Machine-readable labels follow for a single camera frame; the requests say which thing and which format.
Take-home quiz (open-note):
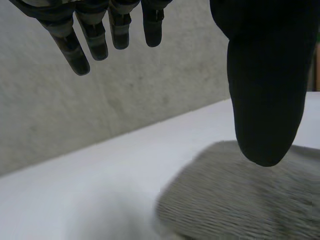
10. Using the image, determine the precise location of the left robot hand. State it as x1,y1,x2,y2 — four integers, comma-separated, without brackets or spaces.
9,0,320,168

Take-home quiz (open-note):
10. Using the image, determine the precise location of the grey towel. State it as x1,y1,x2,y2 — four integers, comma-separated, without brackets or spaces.
155,140,320,240

